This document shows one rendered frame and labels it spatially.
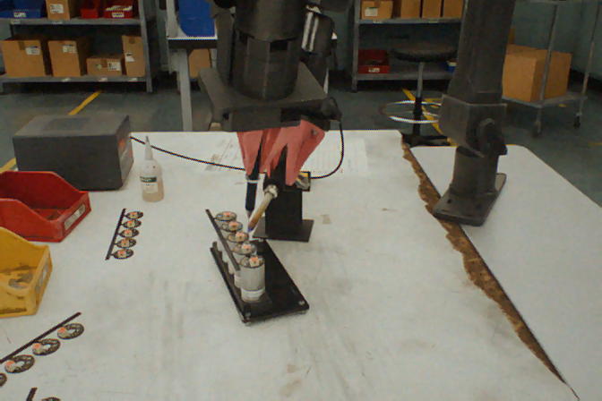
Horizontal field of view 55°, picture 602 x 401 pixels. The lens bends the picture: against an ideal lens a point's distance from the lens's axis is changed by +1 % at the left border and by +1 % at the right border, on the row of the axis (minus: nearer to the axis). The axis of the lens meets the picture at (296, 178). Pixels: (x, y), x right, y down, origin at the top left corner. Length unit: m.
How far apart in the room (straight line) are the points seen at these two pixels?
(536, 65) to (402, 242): 3.19
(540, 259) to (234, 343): 0.39
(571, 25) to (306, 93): 5.26
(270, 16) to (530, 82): 3.51
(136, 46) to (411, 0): 2.18
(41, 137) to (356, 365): 0.59
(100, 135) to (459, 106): 0.52
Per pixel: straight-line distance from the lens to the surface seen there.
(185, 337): 0.60
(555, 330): 0.65
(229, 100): 0.49
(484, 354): 0.60
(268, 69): 0.48
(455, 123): 0.85
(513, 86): 4.00
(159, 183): 0.89
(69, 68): 5.00
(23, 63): 5.12
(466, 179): 0.89
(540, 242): 0.82
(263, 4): 0.46
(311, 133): 0.70
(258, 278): 0.59
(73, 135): 0.93
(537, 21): 5.59
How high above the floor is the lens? 1.11
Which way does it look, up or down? 22 degrees down
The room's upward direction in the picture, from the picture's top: straight up
